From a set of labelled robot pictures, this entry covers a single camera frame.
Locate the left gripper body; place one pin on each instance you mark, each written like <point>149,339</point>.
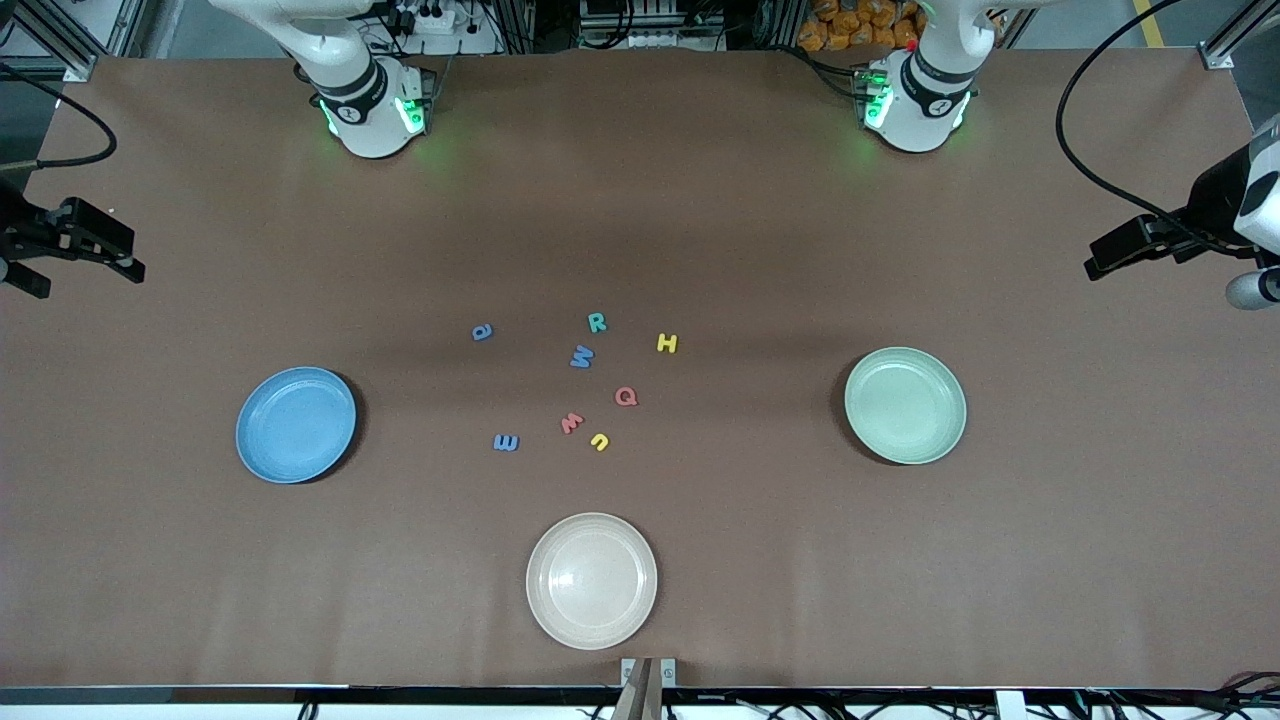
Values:
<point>1207,214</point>

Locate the blue foam letter a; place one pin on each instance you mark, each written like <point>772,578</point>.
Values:
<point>482,332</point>

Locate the blue foam letter m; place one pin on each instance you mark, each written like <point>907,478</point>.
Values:
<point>507,442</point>

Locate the yellow foam letter H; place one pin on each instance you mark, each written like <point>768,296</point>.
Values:
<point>667,343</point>

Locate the blue foam letter W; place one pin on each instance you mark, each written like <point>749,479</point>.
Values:
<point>581,356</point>

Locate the teal foam letter R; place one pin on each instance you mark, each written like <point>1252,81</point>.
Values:
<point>597,322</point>

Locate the red foam letter m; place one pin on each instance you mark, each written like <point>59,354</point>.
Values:
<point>571,423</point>

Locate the red foam letter Q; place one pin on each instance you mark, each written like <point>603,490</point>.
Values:
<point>618,397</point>

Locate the yellow foam letter n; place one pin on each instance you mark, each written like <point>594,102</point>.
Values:
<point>603,445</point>

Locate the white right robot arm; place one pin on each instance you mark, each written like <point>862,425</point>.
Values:
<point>370,110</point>

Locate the blue plate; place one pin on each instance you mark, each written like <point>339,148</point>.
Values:
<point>280,420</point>

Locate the green plate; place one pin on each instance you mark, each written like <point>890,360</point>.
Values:
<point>905,405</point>

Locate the orange packaged items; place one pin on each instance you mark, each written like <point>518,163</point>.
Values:
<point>850,25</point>

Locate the white power strip with plugs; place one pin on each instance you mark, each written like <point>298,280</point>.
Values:
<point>440,20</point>

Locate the white label tag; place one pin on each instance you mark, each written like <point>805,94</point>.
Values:
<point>1010,705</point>

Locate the beige plate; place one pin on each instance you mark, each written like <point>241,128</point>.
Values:
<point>590,580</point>

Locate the aluminium frame profile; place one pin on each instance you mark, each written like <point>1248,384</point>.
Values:
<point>1225,48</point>
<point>80,68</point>

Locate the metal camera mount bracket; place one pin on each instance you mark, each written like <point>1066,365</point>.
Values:
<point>668,672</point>

